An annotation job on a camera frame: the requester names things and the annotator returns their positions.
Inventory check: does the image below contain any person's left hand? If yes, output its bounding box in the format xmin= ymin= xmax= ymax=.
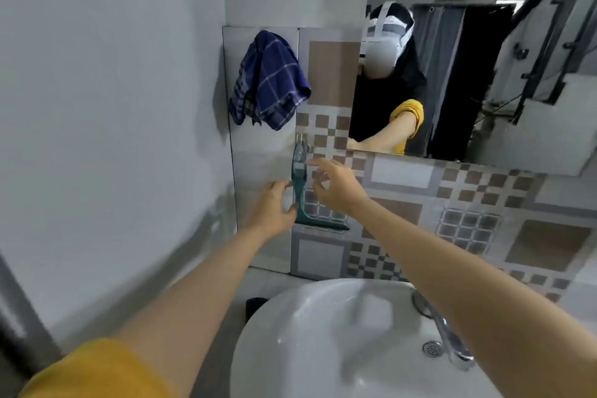
xmin=247 ymin=180 xmax=299 ymax=241

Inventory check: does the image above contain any person's right hand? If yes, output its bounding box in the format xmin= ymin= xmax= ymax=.
xmin=307 ymin=157 xmax=372 ymax=216

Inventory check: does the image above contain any teal squeegee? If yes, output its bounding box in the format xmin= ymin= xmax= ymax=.
xmin=290 ymin=141 xmax=351 ymax=231

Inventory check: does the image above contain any blue plaid cloth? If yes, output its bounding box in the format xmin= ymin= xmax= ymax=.
xmin=227 ymin=30 xmax=312 ymax=132

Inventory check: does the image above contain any person's left forearm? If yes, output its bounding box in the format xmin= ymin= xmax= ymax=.
xmin=111 ymin=224 xmax=292 ymax=398

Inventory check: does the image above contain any person's right forearm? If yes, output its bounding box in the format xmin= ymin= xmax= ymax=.
xmin=352 ymin=197 xmax=597 ymax=398

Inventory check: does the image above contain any white ceramic sink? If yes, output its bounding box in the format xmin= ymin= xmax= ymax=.
xmin=229 ymin=277 xmax=504 ymax=398

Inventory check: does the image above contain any chrome faucet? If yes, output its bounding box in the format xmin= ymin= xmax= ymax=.
xmin=412 ymin=289 xmax=476 ymax=371

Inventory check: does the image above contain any yellow sleeve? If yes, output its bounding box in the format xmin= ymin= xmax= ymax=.
xmin=18 ymin=338 xmax=174 ymax=398

